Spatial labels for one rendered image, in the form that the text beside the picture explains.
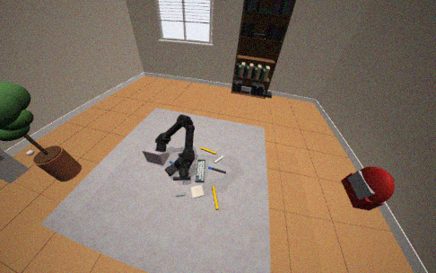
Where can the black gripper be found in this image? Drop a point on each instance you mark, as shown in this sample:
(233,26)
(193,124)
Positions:
(171,169)

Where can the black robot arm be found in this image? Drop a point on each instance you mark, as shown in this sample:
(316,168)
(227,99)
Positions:
(187,156)

